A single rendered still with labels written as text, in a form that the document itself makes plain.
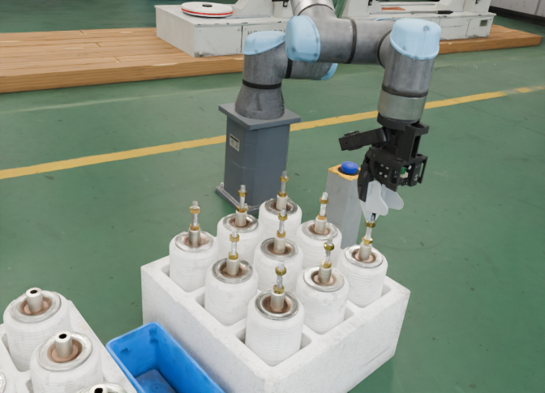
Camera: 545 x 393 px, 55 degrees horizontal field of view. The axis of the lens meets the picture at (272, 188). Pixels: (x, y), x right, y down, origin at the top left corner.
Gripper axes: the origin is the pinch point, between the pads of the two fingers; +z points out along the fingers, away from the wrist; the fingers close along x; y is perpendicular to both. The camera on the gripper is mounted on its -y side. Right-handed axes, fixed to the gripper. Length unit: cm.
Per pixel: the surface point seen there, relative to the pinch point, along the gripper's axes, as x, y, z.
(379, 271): -0.3, 5.2, 10.3
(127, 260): -26, -54, 35
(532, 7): 522, -246, 17
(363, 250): -0.9, 1.1, 7.7
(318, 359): -19.1, 10.2, 18.3
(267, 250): -15.5, -10.4, 9.5
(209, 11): 94, -212, 4
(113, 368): -49, -5, 17
